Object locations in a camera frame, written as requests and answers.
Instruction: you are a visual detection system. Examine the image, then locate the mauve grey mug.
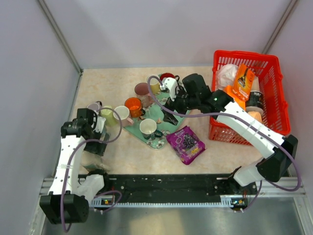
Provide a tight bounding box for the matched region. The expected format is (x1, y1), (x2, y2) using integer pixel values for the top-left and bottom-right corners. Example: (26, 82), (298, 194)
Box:
(87, 101), (102, 114)

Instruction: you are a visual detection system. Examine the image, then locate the green floral tray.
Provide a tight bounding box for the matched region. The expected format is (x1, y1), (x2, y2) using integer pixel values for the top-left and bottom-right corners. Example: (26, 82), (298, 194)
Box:
(122, 73), (191, 150)

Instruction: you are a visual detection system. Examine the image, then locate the pink cream mug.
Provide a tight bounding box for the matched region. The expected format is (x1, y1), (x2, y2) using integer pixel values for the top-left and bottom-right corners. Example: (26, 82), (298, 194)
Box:
(114, 106), (134, 127)

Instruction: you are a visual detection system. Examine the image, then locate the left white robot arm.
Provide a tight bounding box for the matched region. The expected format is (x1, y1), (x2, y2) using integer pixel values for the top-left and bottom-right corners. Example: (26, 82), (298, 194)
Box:
(40, 108), (111, 224)

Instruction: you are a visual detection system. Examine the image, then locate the yellow mug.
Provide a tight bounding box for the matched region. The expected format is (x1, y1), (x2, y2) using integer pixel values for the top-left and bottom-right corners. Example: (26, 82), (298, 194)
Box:
(146, 74), (160, 94)

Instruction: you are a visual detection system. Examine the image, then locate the tape roll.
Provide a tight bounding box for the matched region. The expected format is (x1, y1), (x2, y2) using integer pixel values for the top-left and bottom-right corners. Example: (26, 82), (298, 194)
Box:
(248, 111), (263, 123)

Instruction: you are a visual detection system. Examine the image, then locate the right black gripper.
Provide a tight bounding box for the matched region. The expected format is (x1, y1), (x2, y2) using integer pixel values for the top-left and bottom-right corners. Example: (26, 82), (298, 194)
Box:
(161, 85), (200, 126)

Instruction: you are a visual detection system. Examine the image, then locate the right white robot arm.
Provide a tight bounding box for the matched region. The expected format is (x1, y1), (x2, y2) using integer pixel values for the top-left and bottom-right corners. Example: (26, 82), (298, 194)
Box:
(160, 73), (298, 194)

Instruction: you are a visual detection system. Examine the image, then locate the cream green mug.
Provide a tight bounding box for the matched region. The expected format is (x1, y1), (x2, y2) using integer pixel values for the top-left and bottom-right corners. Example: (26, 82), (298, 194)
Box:
(81, 152), (111, 171)

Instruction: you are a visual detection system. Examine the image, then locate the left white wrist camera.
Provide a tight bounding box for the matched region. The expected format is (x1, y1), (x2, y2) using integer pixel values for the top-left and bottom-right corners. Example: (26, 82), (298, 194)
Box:
(92, 116), (106, 133)

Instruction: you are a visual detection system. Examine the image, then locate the pink floral mug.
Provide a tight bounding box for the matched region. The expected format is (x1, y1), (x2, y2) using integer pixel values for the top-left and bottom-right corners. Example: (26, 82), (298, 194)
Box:
(134, 83), (153, 108)

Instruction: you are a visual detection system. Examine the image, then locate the red plastic basket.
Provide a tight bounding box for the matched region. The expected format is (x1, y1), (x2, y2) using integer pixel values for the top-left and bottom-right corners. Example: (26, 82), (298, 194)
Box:
(211, 50), (291, 136)

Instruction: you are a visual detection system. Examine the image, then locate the red mug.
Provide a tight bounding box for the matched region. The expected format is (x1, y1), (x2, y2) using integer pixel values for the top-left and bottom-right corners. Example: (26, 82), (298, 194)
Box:
(160, 72), (180, 82)

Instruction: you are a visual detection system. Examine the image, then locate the tall orange box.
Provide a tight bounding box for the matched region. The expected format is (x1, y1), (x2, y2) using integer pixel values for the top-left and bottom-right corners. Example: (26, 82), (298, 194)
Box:
(232, 64), (255, 101)

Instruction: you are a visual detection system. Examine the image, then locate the dark teal mug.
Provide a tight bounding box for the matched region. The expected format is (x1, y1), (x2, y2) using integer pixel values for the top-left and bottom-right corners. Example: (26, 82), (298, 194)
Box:
(139, 118), (163, 140)

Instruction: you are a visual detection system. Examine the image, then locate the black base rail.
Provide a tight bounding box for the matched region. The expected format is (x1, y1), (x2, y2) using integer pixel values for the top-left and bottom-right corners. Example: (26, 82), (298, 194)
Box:
(99, 174), (257, 203)

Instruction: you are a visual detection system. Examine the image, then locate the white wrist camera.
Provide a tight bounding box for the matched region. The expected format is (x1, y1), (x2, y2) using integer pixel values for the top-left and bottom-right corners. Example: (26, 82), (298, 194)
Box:
(92, 116), (106, 133)
(160, 77), (178, 101)

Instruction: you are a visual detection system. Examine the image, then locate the light green mug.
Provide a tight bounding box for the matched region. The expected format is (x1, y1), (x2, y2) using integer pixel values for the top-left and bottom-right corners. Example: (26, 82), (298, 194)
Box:
(100, 105), (117, 127)

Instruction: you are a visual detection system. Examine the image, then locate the orange mug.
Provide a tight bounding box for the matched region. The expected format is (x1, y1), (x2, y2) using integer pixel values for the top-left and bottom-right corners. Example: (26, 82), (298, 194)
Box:
(124, 97), (146, 118)

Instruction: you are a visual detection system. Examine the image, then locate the white plastic bag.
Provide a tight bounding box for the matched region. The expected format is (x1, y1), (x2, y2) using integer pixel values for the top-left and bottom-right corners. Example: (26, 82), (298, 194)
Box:
(216, 64), (239, 90)

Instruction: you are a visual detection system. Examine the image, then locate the purple snack bag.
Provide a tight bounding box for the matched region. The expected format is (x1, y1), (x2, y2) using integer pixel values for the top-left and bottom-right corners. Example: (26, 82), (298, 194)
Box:
(166, 126), (206, 165)

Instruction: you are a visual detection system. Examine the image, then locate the black label cup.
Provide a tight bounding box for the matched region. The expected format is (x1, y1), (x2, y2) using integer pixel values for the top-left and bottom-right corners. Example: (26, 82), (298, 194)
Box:
(246, 91), (264, 115)

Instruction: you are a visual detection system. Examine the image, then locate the small orange box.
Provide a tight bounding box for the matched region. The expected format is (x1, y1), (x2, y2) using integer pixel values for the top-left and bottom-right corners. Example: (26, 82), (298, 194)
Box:
(223, 85), (246, 110)

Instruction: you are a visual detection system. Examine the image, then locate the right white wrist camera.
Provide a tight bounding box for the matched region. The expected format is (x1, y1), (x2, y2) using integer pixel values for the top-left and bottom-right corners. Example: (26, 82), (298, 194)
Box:
(160, 77), (178, 101)

